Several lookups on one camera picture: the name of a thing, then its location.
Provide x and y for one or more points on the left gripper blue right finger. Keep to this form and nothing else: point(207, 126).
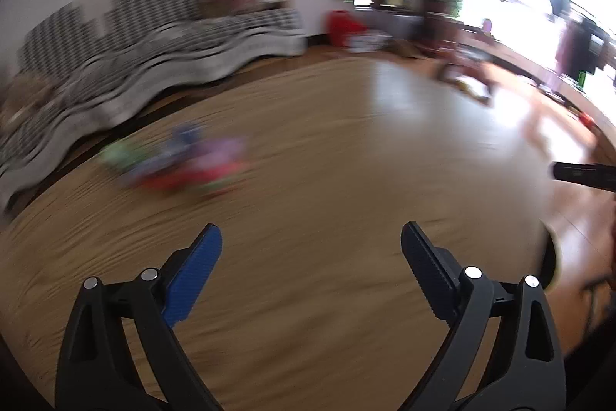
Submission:
point(526, 368)

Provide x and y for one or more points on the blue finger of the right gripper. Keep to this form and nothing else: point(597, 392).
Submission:
point(596, 176)

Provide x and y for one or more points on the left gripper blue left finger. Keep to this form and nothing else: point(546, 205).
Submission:
point(95, 370)

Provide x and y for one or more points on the red candy wrapper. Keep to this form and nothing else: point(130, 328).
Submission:
point(191, 178)

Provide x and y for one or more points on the purple wrapper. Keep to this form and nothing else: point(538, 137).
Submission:
point(213, 153)

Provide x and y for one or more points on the blue wrapper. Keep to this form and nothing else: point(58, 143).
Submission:
point(169, 153)

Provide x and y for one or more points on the green candy wrapper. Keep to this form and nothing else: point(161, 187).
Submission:
point(124, 157)

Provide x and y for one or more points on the hanging dark clothes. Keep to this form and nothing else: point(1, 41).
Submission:
point(584, 46)

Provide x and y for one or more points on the pink toy tricycle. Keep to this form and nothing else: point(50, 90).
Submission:
point(456, 69)

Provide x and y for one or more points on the beige knitted cushion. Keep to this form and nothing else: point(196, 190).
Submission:
point(26, 92)

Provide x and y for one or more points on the red plastic bag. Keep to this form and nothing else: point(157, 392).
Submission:
point(341, 25)

